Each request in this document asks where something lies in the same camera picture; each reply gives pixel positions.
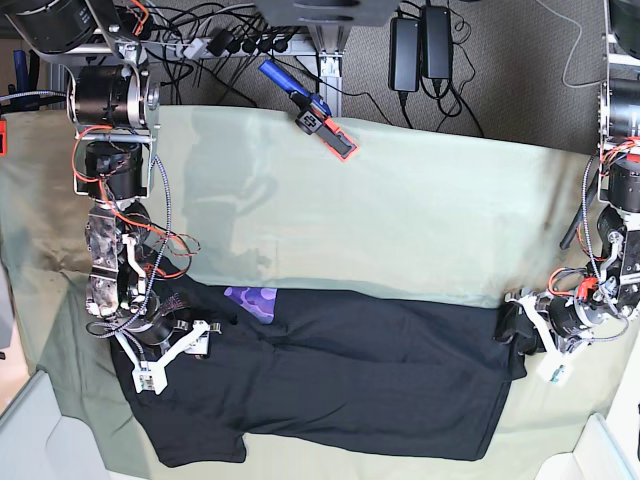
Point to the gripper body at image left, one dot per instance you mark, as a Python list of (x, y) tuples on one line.
[(165, 334)]

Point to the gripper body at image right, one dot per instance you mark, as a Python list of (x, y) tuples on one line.
[(563, 323)]

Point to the dark navy T-shirt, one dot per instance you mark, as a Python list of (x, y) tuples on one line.
[(338, 368)]

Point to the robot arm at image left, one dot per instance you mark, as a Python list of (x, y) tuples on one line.
[(113, 106)]

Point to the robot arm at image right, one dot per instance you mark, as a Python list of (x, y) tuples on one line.
[(606, 224)]

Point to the light green table cloth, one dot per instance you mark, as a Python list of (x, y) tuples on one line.
[(412, 214)]

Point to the white bin lower right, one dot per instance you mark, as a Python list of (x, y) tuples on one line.
[(608, 448)]

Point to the white bin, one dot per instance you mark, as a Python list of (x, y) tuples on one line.
[(39, 442), (608, 448)]

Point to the white bin lower left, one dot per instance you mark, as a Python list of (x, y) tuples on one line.
[(39, 442)]

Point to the orange clamp pad left edge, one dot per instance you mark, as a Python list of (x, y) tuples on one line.
[(3, 137)]

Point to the blue orange bar clamp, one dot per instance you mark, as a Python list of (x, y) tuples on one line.
[(314, 117)]

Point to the black power adapter left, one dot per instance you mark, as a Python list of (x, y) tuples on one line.
[(403, 55)]

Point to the black power adapter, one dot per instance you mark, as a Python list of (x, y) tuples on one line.
[(437, 43), (403, 55)]

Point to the blue clamp at left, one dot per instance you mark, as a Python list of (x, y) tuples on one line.
[(27, 70)]

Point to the black power adapter right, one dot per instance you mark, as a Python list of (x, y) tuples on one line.
[(437, 43)]

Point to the white power strip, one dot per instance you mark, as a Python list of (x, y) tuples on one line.
[(201, 48)]

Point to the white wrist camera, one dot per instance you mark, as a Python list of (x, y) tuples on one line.
[(554, 368), (150, 378)]

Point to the aluminium frame post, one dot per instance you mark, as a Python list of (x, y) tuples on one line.
[(330, 42)]

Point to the dark camera mount plate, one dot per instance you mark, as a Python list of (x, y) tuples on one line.
[(327, 12)]

